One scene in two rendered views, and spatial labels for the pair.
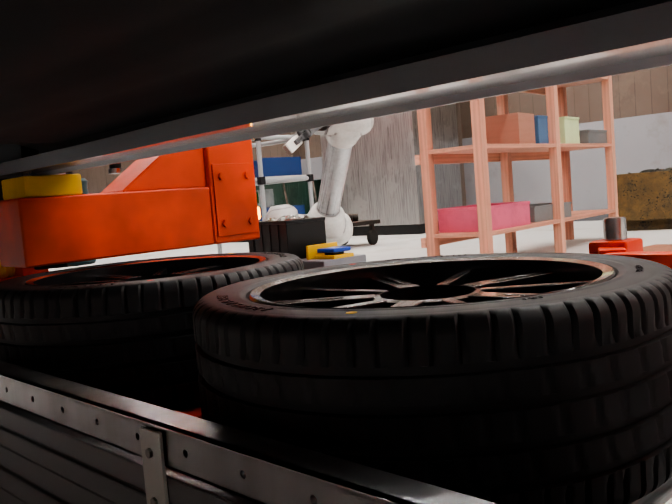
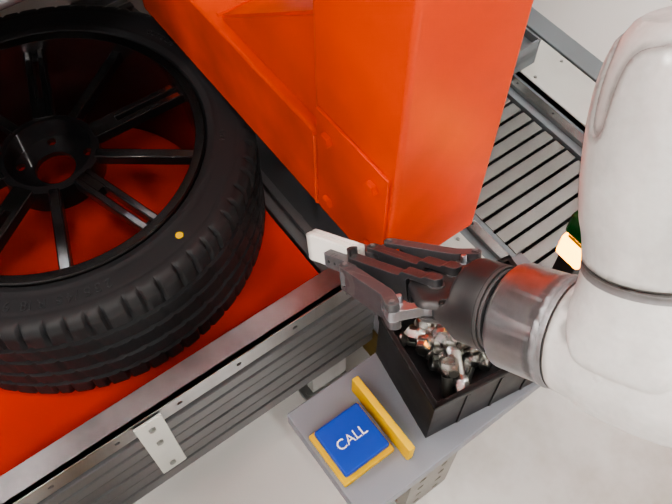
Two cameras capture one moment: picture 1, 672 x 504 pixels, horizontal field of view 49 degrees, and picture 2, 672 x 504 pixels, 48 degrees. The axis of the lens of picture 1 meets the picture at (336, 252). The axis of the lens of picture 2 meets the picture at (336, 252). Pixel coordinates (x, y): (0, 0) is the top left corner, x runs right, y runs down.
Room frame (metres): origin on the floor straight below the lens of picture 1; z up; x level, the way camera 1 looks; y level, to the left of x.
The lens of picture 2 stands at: (2.15, -0.29, 1.42)
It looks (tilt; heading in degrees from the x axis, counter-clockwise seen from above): 59 degrees down; 97
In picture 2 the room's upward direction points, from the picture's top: straight up
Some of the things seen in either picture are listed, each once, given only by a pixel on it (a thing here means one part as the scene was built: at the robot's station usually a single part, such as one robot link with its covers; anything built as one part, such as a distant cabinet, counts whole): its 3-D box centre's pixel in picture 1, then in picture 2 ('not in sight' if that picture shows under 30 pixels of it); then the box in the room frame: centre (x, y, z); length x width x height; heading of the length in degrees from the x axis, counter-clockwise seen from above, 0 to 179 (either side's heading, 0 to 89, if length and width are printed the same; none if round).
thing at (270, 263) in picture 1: (155, 321); (65, 187); (1.60, 0.40, 0.39); 0.66 x 0.66 x 0.24
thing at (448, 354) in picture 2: (289, 236); (468, 344); (2.27, 0.14, 0.51); 0.20 x 0.14 x 0.13; 34
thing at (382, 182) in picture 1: (394, 154); not in sight; (11.01, -0.97, 1.14); 1.77 x 1.36 x 2.28; 47
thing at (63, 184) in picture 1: (41, 187); not in sight; (1.81, 0.70, 0.70); 0.14 x 0.14 x 0.05; 44
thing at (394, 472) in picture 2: (296, 261); (448, 376); (2.26, 0.12, 0.44); 0.43 x 0.17 x 0.03; 44
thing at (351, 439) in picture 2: (334, 251); (351, 440); (2.13, 0.01, 0.47); 0.07 x 0.07 x 0.02; 44
